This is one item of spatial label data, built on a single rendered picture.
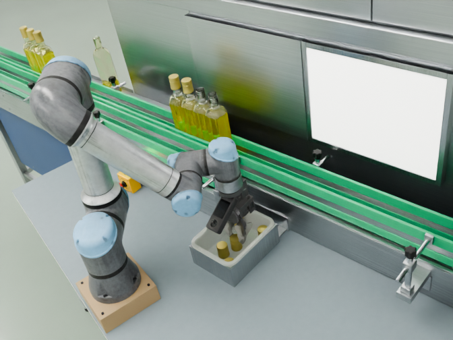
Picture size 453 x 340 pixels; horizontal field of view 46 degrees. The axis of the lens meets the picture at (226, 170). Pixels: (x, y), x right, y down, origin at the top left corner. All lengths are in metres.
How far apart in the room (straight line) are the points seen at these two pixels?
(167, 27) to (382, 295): 1.15
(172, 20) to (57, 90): 0.76
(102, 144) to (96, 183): 0.26
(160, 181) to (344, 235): 0.57
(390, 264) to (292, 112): 0.54
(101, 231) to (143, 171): 0.25
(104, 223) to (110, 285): 0.18
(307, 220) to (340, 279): 0.20
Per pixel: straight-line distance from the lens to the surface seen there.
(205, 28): 1.79
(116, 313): 1.59
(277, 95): 1.70
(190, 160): 1.45
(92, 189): 1.54
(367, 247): 1.57
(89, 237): 1.48
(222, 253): 1.65
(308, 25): 1.52
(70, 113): 1.27
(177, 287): 1.66
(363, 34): 1.44
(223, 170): 1.46
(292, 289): 1.59
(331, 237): 1.63
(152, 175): 1.32
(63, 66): 1.37
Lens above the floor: 1.99
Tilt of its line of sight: 38 degrees down
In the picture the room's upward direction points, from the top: 11 degrees counter-clockwise
